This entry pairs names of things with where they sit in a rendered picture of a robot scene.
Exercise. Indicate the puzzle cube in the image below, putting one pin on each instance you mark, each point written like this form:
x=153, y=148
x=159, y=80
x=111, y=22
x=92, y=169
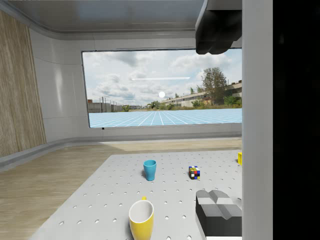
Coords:
x=194, y=173

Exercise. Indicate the yellow basket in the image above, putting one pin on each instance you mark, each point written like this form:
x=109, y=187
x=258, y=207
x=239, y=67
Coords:
x=240, y=158

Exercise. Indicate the yellow mug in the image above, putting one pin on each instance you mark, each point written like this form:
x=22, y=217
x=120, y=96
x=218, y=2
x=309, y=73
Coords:
x=141, y=228

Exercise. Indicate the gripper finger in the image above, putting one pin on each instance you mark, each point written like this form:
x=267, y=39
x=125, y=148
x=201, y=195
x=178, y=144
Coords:
x=217, y=220
x=217, y=32

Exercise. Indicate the blue mug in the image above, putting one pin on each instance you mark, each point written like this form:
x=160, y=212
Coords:
x=149, y=170

